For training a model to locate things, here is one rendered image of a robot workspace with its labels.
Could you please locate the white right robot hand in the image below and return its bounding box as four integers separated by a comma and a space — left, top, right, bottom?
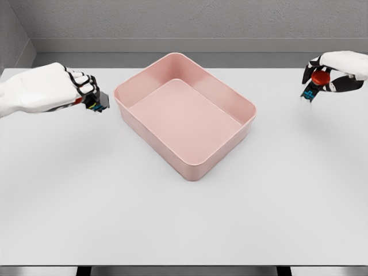
301, 51, 368, 93

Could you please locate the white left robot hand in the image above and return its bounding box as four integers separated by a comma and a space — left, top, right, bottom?
7, 62, 101, 113

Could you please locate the red button industrial switch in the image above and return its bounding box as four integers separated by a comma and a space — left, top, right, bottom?
300, 70, 331, 101

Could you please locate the black industrial switch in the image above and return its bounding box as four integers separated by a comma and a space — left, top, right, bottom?
85, 91, 110, 113

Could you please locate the pink rectangular basket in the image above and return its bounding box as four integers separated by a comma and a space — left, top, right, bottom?
112, 52, 257, 182

